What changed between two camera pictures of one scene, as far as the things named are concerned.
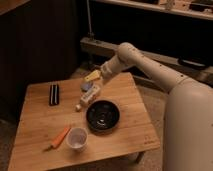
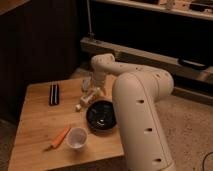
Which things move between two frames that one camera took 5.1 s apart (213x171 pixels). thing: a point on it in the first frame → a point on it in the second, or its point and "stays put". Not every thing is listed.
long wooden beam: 108,49 stays put
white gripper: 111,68 → 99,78
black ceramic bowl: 102,115 stays put
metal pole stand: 90,35 stays put
